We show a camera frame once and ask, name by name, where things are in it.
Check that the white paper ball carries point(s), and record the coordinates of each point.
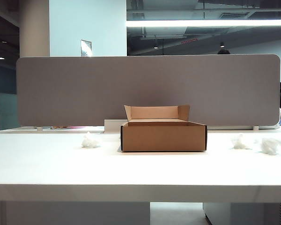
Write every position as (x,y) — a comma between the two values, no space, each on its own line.
(89,142)
(269,145)
(240,142)

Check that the brown open cardboard box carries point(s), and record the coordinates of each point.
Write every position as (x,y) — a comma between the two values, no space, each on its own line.
(162,139)

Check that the grey fabric desk divider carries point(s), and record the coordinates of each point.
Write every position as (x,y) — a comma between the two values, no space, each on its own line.
(84,91)

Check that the pink flat item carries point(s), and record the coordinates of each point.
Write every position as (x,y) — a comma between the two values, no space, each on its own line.
(76,127)

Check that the brown flat item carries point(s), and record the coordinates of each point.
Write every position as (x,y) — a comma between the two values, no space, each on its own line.
(58,127)

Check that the black pendant ceiling lamp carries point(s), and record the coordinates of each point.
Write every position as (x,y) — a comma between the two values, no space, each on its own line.
(222,44)

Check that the long white ceiling light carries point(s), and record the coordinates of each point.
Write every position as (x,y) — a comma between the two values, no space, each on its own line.
(201,23)

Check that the white desk leg panel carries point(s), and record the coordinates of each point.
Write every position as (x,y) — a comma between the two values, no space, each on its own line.
(72,213)

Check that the ceiling air vent grille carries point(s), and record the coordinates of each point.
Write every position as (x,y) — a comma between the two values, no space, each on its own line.
(234,15)

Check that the dark glass door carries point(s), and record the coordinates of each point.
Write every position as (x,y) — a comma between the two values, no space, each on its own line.
(4,70)

